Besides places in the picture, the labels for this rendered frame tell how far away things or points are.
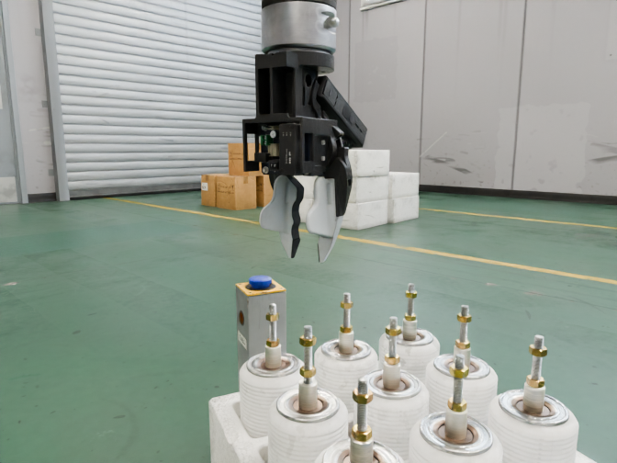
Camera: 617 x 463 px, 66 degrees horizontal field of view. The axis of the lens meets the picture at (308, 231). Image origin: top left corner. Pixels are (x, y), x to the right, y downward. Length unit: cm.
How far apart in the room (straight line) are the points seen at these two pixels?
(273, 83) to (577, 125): 528
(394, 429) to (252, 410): 19
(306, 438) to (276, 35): 42
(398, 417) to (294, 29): 45
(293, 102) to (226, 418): 45
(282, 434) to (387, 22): 650
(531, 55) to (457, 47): 87
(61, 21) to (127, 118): 114
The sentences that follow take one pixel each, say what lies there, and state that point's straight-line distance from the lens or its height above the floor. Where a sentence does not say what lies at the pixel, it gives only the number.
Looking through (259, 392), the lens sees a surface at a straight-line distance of 67.
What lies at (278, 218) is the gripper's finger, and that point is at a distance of 52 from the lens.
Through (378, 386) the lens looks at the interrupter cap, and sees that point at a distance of 64.
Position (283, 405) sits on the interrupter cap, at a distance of 60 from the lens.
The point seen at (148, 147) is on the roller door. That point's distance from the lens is 608.
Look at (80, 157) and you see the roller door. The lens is 575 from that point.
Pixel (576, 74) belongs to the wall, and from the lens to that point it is 572.
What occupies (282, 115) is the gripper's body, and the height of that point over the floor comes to 58.
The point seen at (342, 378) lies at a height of 23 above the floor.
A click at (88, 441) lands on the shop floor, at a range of 108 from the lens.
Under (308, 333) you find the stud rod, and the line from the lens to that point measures 56.
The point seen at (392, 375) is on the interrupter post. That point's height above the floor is 27.
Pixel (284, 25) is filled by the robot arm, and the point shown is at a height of 67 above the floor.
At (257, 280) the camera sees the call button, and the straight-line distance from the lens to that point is 82.
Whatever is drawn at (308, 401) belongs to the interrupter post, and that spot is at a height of 26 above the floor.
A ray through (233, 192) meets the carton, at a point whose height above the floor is 16.
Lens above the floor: 55
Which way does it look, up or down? 10 degrees down
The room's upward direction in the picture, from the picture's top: straight up
